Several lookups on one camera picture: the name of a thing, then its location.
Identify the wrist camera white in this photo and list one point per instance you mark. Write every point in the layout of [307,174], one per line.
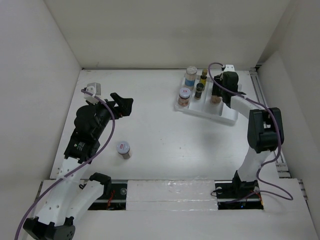
[228,68]
[95,90]

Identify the tall jar silver lid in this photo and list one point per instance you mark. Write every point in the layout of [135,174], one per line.
[190,77]

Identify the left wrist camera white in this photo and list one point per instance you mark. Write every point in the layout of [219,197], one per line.
[95,90]

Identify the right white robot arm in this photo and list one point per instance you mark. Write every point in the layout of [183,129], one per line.
[265,134]

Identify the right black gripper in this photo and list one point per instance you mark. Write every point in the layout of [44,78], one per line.
[219,79]

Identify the pink lid spice bottle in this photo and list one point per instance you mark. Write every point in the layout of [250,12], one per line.
[216,99]

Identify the white divided tray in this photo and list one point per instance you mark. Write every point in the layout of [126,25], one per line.
[204,107]

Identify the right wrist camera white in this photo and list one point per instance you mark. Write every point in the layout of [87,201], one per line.
[228,68]

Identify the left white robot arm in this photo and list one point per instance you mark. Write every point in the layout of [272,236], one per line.
[67,202]

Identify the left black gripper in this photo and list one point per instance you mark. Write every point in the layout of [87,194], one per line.
[124,105]

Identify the dark jar white lid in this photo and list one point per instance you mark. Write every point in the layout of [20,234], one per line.
[123,149]

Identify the yellow bottle cork cap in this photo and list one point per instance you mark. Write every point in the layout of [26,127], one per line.
[203,77]

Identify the small black pepper grinder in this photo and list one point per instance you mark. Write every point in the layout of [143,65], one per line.
[198,90]

